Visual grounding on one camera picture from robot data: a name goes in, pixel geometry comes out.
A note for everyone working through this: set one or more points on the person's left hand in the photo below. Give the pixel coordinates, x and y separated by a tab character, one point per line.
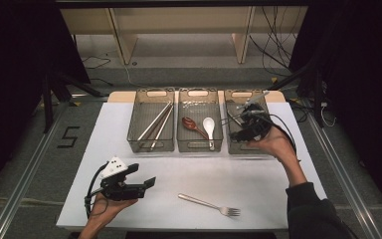
107	210

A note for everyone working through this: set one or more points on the clear grey plastic bin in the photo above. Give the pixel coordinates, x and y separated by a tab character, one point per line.
195	106
235	146
146	116

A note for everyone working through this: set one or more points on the black curtain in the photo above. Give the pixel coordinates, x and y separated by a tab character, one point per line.
361	83
13	83

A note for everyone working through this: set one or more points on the short aluminium rail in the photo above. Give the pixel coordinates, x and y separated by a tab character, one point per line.
89	96

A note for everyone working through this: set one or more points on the black metal stand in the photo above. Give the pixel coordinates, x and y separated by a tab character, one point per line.
317	96

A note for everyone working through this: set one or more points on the beige wooden desk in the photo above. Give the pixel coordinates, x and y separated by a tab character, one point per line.
179	20

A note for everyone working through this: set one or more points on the black tripod stand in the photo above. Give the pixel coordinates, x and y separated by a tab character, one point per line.
48	106

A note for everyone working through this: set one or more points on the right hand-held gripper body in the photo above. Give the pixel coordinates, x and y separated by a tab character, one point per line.
253	124

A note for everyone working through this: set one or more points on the person's right hand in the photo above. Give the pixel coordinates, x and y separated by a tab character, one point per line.
273	142

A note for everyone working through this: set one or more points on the white ceramic spoon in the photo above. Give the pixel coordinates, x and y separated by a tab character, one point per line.
209	124

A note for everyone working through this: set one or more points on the white chopstick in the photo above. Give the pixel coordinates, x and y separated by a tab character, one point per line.
162	127
155	121

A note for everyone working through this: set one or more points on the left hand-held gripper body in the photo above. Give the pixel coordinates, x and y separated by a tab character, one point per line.
119	192

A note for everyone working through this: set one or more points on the aluminium floor rail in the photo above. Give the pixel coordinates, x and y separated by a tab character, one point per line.
344	176
23	186

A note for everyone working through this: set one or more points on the brown wooden spoon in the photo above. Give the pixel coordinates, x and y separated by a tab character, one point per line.
189	122

